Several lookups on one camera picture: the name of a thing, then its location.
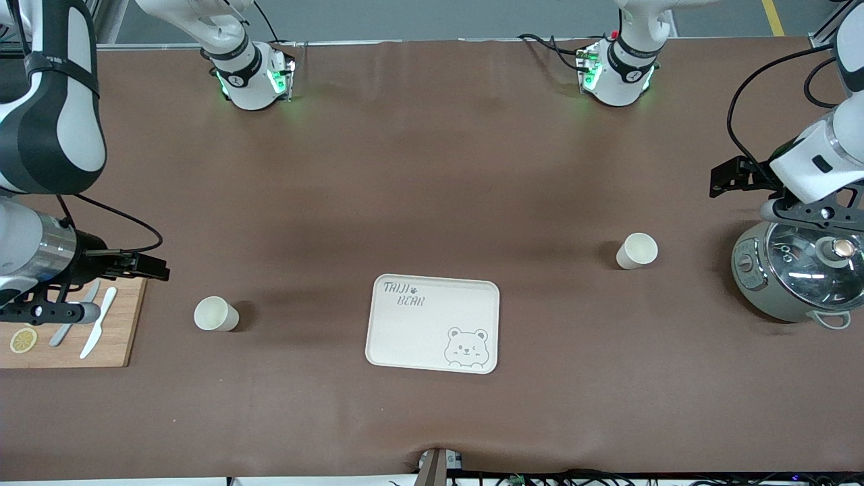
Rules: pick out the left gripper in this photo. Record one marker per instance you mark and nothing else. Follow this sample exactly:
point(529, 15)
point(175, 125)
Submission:
point(748, 173)

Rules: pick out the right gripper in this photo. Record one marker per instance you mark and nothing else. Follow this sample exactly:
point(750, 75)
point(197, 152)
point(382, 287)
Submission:
point(90, 260)

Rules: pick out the white IKEA cup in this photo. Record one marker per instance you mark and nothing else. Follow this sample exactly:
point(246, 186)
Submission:
point(638, 250)
point(212, 314)

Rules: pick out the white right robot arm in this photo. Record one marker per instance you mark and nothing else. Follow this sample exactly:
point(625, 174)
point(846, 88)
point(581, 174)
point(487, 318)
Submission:
point(74, 128)

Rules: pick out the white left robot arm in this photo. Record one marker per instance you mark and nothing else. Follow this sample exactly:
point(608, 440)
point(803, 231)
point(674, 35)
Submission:
point(617, 91)

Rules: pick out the grey plastic knife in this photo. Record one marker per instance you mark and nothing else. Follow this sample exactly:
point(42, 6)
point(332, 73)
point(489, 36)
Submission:
point(64, 332)

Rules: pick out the white plastic knife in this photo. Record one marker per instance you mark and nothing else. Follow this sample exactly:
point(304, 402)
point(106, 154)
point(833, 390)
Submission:
point(101, 325)

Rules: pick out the dried lemon slice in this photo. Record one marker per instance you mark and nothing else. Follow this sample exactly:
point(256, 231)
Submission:
point(23, 341)

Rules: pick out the glass pot lid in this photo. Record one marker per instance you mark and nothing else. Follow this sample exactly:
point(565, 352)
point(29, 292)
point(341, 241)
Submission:
point(796, 270)

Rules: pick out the wooden cutting board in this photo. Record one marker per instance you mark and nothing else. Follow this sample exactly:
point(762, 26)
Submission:
point(121, 337)

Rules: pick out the grey-green cooking pot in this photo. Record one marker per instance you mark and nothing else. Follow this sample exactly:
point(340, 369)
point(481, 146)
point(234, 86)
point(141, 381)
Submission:
point(776, 307)

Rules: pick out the beige bear print tray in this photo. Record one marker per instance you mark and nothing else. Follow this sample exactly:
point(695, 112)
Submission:
point(418, 331)

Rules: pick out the brown table mat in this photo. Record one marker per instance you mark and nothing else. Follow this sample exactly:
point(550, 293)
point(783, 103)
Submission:
point(432, 169)

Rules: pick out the aluminium frame profile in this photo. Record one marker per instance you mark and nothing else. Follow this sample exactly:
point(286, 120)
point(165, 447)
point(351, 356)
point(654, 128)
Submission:
point(827, 30)

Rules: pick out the aluminium frame rail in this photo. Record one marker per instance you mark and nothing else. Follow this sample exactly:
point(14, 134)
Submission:
point(169, 46)

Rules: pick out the metal table edge bracket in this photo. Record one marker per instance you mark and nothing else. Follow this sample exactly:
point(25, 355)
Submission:
point(432, 469)

